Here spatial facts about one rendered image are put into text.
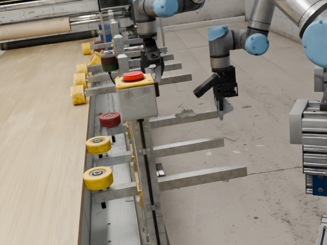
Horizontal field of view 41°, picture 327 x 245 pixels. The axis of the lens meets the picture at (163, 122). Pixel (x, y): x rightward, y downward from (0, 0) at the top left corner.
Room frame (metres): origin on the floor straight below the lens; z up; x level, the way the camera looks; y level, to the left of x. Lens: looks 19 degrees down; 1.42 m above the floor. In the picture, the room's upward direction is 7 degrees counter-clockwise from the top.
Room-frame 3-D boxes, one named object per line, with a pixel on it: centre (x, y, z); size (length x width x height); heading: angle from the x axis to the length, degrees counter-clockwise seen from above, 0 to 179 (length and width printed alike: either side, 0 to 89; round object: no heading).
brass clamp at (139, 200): (1.10, 0.07, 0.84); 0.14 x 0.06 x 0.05; 5
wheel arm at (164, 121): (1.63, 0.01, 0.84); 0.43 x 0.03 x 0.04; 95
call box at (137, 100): (0.82, 0.05, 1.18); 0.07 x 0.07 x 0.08; 5
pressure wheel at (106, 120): (1.61, 0.20, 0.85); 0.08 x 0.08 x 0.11
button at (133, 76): (0.82, 0.05, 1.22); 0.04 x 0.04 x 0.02
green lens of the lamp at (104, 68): (1.57, 0.16, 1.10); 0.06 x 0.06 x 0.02
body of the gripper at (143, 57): (1.67, 0.02, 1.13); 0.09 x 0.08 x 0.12; 5
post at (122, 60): (1.58, 0.12, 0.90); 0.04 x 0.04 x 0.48; 5
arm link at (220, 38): (1.65, -0.25, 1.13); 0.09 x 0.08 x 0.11; 93
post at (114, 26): (2.32, 0.19, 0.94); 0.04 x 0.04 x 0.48; 5
